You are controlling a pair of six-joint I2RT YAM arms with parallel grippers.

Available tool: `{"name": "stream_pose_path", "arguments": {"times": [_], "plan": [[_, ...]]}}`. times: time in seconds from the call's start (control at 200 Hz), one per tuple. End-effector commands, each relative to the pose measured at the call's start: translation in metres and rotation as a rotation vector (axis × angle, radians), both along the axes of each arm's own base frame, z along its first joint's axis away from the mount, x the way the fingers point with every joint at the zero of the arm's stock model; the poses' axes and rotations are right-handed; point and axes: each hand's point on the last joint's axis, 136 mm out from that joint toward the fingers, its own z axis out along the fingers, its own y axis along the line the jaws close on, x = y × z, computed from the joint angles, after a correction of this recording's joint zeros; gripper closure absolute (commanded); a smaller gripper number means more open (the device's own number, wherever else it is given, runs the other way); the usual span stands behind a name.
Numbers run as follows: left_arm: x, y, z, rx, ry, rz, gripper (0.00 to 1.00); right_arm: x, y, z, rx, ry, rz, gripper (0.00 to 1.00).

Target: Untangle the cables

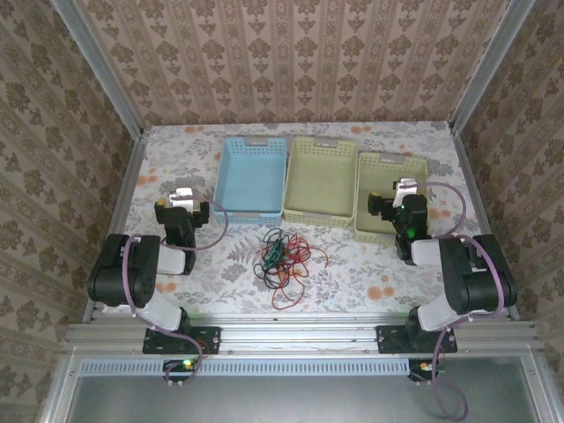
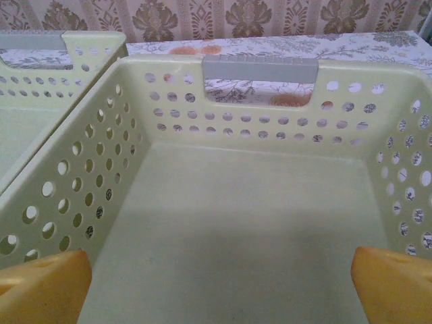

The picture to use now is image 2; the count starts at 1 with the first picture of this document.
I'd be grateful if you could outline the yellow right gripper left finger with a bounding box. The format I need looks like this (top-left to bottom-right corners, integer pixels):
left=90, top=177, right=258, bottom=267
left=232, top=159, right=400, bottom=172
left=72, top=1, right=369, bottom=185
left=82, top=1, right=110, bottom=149
left=0, top=248, right=92, bottom=324

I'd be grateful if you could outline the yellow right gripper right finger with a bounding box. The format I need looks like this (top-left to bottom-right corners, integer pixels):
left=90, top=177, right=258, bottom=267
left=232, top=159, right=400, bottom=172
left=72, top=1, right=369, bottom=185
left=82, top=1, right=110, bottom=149
left=350, top=246, right=432, bottom=324

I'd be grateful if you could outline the cream perforated plastic basket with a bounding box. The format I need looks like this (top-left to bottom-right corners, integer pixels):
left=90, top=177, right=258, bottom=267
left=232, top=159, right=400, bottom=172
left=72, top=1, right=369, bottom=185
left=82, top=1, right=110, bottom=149
left=0, top=53, right=432, bottom=324
left=0, top=30, right=128, bottom=196

